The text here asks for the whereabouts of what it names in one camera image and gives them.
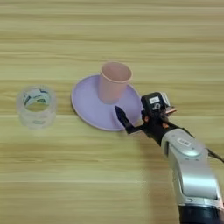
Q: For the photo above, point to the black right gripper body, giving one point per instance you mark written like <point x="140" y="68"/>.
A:
<point x="156" y="128"/>

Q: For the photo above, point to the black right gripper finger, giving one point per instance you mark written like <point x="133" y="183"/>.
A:
<point x="122" y="116"/>

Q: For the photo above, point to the small red and blue box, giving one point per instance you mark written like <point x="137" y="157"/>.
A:
<point x="166" y="99"/>

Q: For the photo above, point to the pink plastic cup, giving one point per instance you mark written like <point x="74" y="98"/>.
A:
<point x="113" y="84"/>

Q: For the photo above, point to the round purple plate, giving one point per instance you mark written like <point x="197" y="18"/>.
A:
<point x="87" y="108"/>

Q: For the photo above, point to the clear packing tape roll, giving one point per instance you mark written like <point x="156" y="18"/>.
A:
<point x="23" y="116"/>

